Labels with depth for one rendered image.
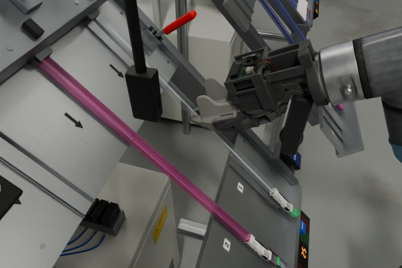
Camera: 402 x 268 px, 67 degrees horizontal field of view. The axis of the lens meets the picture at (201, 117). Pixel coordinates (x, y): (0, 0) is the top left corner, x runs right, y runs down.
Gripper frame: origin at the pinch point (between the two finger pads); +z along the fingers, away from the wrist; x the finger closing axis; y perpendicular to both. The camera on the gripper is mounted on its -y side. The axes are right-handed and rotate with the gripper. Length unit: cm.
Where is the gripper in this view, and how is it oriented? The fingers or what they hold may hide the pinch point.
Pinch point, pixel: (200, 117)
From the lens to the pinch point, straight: 51.2
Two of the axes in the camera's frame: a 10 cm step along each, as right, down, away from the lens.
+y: -4.6, -7.3, -5.0
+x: -2.8, 6.5, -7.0
